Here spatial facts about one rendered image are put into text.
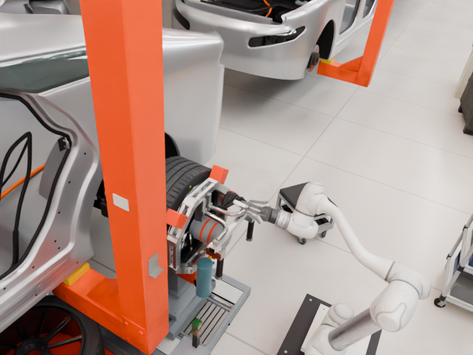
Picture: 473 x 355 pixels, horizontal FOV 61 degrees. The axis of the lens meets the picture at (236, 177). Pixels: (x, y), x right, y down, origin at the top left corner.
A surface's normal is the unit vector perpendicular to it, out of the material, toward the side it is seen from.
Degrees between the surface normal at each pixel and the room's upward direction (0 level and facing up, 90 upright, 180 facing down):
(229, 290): 0
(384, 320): 87
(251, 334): 0
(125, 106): 90
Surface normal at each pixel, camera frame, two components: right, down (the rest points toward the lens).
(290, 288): 0.08, -0.81
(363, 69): -0.49, 0.48
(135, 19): 0.87, 0.35
